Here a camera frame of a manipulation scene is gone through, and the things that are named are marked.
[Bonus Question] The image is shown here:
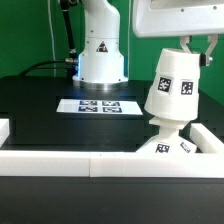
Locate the white lamp shade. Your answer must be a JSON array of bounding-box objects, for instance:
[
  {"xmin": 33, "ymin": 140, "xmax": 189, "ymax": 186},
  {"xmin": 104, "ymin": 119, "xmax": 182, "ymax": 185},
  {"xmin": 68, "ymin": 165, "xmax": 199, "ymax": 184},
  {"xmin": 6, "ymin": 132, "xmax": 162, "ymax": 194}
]
[{"xmin": 145, "ymin": 49, "xmax": 200, "ymax": 121}]

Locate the white thin cable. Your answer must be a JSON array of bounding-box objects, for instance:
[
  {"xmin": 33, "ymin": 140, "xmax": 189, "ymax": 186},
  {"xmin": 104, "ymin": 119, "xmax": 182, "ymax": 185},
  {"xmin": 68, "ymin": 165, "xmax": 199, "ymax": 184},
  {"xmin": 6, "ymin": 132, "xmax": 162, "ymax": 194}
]
[{"xmin": 47, "ymin": 0, "xmax": 57, "ymax": 62}]

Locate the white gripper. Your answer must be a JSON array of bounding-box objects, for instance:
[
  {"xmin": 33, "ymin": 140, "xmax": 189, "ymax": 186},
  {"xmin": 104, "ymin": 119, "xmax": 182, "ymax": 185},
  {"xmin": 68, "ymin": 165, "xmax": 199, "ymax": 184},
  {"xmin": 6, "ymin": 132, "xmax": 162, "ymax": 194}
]
[{"xmin": 133, "ymin": 0, "xmax": 224, "ymax": 66}]

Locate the white front wall bar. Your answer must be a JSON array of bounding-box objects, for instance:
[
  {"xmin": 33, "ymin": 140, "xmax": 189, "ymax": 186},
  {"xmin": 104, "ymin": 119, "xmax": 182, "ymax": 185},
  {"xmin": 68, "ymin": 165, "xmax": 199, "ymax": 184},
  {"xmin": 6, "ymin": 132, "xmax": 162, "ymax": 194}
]
[{"xmin": 0, "ymin": 150, "xmax": 224, "ymax": 178}]

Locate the white lamp base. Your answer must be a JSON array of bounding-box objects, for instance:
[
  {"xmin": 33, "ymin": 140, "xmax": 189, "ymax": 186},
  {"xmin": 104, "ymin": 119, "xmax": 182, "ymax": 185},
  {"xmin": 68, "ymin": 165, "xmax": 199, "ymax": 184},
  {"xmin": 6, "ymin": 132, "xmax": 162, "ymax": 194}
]
[{"xmin": 137, "ymin": 117, "xmax": 197, "ymax": 155}]

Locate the white marker tag sheet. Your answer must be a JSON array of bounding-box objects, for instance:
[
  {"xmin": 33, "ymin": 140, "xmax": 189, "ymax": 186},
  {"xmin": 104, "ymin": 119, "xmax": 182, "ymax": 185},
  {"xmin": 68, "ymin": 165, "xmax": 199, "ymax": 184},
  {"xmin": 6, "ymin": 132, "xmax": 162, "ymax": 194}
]
[{"xmin": 56, "ymin": 99, "xmax": 142, "ymax": 115}]

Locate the black cable hose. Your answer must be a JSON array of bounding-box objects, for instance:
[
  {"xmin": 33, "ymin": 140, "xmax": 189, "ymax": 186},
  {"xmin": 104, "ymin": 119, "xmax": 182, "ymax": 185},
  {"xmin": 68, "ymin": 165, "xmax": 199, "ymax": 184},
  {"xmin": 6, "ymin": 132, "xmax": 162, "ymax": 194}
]
[{"xmin": 19, "ymin": 0, "xmax": 80, "ymax": 76}]

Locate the white left wall bar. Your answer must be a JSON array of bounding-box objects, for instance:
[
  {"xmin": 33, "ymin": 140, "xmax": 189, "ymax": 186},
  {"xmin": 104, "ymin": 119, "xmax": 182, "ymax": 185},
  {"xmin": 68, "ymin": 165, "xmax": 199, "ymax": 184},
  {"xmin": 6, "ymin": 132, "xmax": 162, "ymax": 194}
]
[{"xmin": 0, "ymin": 119, "xmax": 10, "ymax": 147}]

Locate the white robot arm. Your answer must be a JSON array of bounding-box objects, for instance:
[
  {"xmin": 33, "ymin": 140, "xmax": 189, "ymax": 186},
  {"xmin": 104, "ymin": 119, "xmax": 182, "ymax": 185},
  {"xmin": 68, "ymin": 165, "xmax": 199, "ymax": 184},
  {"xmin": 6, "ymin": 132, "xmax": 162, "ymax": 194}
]
[{"xmin": 73, "ymin": 0, "xmax": 224, "ymax": 90}]

